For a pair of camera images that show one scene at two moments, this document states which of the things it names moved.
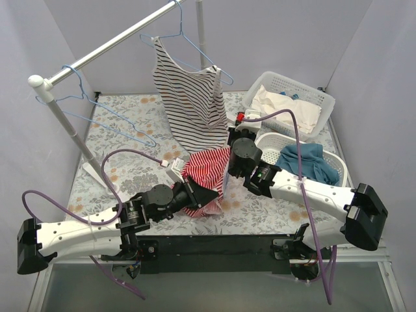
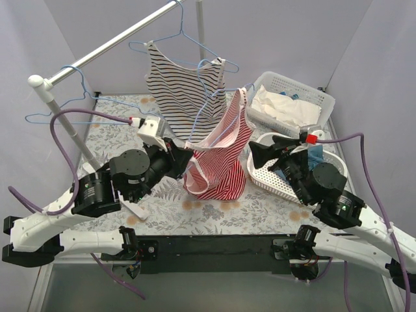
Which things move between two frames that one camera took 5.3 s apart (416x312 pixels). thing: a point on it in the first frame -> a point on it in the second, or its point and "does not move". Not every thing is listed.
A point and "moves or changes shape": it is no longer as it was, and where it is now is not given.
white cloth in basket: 306,113 does not move
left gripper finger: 198,195 -> 178,158
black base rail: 186,254 does not move
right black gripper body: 233,136 -> 279,157
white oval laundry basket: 271,144 moves or changes shape
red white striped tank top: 207,168 moves or changes shape
